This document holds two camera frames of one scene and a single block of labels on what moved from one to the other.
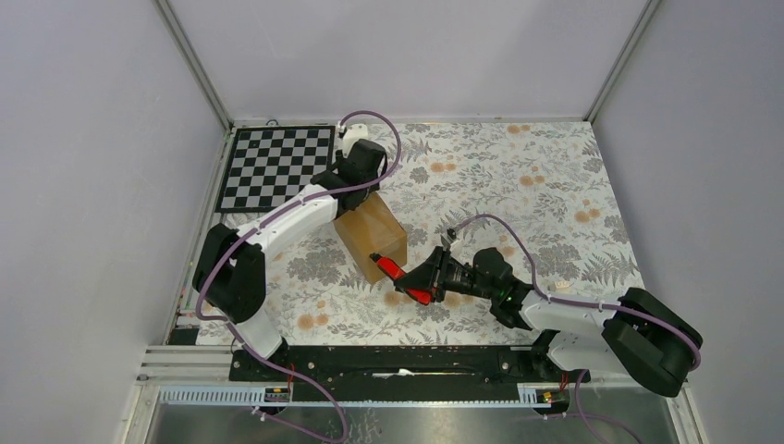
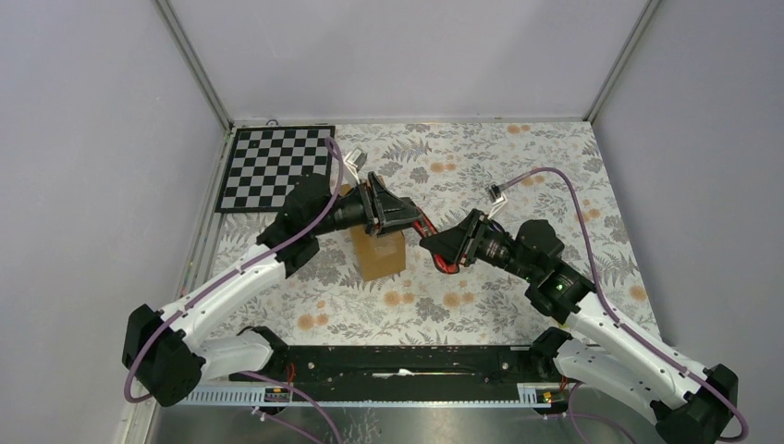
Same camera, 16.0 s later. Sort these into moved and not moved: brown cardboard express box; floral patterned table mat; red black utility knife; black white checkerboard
Moved: red black utility knife
Not moved: brown cardboard express box; floral patterned table mat; black white checkerboard
